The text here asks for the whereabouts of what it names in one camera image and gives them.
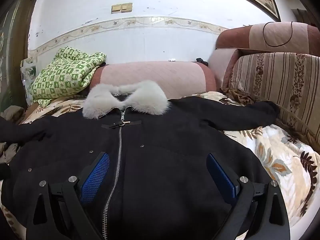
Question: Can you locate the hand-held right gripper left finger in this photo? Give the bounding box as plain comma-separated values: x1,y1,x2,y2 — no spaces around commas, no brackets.
25,151,111,240

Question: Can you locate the pink brown sofa armrest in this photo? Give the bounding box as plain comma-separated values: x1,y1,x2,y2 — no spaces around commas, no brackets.
89,60,217,98

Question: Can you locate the pink sofa bolster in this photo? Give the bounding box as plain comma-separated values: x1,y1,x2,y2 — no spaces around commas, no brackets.
209,48,242,88

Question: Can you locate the grey brown cloth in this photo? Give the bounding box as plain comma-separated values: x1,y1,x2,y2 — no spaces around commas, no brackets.
0,105,25,125
0,142,20,164

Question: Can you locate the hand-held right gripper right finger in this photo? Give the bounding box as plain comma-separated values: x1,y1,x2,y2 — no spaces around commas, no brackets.
205,153,290,240

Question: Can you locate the brown fringed cloth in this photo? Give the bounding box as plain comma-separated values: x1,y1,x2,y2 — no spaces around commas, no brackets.
221,87,255,103

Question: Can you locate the printed plastic bag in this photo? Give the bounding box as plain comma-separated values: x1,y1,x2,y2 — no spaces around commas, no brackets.
21,57,38,90

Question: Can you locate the black coat with fur collar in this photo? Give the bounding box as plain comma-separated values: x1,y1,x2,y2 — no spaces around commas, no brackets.
0,80,280,240

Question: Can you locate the striped floral cushion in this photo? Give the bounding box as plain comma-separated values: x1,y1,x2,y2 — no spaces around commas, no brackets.
222,52,320,153

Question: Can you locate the brown beige sofa backrest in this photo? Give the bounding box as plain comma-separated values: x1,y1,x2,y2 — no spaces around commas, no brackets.
215,22,320,57

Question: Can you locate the leaf print blanket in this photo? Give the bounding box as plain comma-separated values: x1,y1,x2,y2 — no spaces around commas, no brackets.
0,91,317,240

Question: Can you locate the green patterned quilt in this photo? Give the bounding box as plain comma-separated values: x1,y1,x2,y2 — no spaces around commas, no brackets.
29,46,107,107

